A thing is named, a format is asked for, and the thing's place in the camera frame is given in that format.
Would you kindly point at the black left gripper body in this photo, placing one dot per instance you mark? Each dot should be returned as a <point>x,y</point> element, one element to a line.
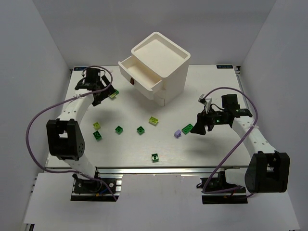
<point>101,92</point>

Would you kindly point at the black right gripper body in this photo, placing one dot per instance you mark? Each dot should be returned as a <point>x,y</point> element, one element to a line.
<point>205,121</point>

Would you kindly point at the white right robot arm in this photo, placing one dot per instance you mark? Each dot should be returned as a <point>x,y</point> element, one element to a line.
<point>268,169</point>

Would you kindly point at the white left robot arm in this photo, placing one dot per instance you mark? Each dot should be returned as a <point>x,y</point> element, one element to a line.
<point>64,134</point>

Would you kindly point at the green long lego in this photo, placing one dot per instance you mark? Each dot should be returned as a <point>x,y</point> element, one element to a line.
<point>187,129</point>

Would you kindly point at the lilac small lego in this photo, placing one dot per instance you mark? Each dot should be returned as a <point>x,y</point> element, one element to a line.
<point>177,134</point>

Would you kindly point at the dark green lego left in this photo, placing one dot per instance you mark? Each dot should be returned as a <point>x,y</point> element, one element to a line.
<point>97,135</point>

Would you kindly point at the dark green lego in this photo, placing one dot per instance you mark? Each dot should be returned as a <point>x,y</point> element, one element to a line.
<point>155,158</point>
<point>97,135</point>
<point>118,129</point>
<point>140,130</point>

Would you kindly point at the dark green lego middle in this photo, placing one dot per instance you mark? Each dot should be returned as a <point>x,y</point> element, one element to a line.
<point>140,130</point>

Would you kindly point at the white drawer cabinet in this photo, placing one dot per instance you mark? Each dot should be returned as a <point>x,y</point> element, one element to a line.
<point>168,60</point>

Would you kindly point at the dark green lego front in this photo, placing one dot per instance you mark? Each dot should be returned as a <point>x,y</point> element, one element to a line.
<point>155,158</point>

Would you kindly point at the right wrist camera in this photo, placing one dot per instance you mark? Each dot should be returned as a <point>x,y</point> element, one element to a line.
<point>205,101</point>

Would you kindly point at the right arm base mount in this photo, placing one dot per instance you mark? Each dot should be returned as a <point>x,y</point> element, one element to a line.
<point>218,192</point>

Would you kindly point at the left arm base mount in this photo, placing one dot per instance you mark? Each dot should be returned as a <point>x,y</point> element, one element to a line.
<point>86,190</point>

